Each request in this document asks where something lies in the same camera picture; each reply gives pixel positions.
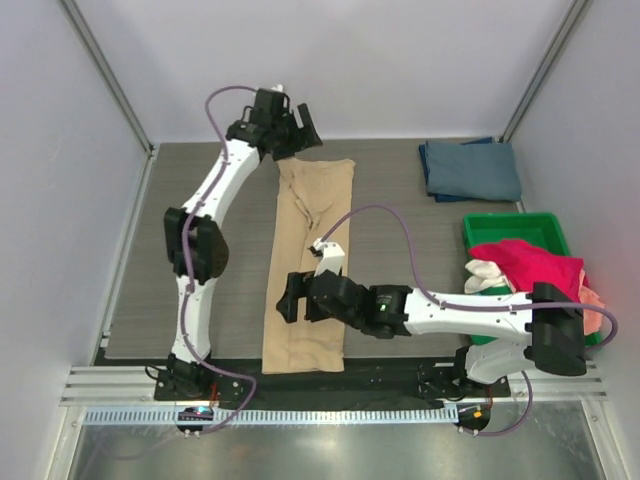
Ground green plastic bin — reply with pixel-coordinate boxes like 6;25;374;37
462;212;606;351

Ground magenta t shirt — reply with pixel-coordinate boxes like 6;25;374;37
470;239;584;302

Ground folded grey-blue t shirt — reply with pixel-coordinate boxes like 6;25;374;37
424;141;522;202

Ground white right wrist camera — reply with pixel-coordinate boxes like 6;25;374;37
309;238;346;277

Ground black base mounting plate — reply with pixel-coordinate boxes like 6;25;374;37
149;357;511;411

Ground aluminium extrusion rail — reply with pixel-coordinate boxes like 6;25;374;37
59;364;166;407

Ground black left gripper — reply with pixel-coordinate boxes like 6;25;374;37
270;104;320;161

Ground salmon pink t shirt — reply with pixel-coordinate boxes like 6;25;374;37
578;269;606;335

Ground slotted cable duct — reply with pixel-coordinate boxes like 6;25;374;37
83;405;458;427

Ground beige t shirt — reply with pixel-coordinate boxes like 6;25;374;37
262;158;355;375

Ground right aluminium frame post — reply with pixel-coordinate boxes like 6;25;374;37
499;0;593;143

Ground aluminium frame post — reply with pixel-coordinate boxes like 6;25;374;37
499;0;593;143
58;0;154;155

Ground white t shirt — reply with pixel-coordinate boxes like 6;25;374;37
464;259;512;294

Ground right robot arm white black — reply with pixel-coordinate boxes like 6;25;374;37
276;271;587;398

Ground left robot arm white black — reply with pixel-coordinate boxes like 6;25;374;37
154;87;322;400

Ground left aluminium frame post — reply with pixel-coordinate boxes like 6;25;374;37
58;0;154;155

